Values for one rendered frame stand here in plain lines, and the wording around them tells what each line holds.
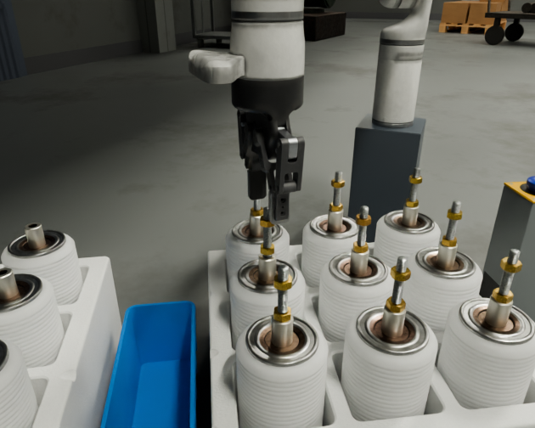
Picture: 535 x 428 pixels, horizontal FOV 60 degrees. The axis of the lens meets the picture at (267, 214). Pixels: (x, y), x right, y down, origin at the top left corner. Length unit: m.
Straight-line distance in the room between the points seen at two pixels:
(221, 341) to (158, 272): 0.50
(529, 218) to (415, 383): 0.33
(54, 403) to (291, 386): 0.26
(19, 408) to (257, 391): 0.23
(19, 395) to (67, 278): 0.22
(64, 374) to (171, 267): 0.53
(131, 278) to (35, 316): 0.49
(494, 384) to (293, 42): 0.40
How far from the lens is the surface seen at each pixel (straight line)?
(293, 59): 0.46
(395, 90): 1.05
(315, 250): 0.68
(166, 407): 0.78
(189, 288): 1.01
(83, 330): 0.66
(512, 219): 0.77
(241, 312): 0.58
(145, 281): 1.05
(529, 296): 0.82
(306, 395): 0.49
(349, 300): 0.58
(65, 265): 0.71
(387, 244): 0.72
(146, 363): 0.85
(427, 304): 0.64
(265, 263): 0.56
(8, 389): 0.53
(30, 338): 0.62
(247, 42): 0.46
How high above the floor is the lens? 0.58
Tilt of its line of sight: 26 degrees down
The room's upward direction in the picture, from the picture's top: straight up
